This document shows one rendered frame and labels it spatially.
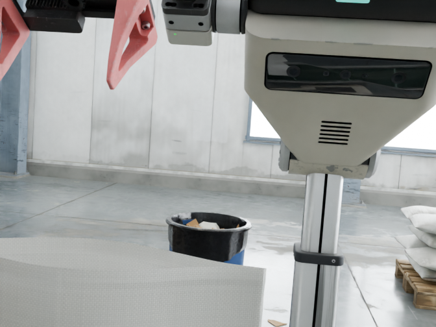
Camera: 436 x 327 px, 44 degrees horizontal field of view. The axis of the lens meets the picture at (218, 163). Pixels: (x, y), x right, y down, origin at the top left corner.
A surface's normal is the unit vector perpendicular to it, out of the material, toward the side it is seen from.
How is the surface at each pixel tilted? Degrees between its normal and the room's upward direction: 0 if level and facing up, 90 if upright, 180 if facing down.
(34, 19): 150
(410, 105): 130
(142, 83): 90
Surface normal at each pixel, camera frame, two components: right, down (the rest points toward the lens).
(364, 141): -0.13, 0.70
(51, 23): -0.11, 0.90
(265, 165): -0.11, 0.08
